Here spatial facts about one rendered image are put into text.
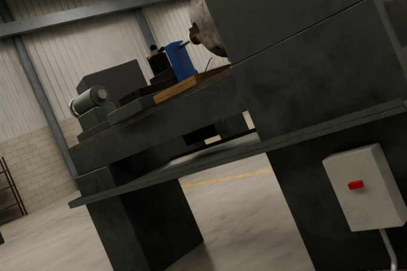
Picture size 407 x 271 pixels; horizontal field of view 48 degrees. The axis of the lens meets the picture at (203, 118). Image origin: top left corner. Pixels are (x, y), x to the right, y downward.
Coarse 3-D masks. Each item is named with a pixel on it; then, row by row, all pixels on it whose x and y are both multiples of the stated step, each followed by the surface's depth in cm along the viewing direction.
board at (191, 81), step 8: (208, 72) 202; (216, 72) 205; (184, 80) 199; (192, 80) 196; (200, 80) 197; (168, 88) 207; (176, 88) 204; (184, 88) 200; (160, 96) 212; (168, 96) 208
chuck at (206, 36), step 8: (192, 0) 193; (200, 0) 187; (192, 8) 190; (200, 8) 186; (192, 16) 190; (200, 16) 186; (192, 24) 190; (200, 24) 187; (208, 24) 184; (200, 32) 188; (208, 32) 186; (200, 40) 191; (208, 40) 189; (216, 40) 187; (208, 48) 192; (224, 48) 190; (224, 56) 198
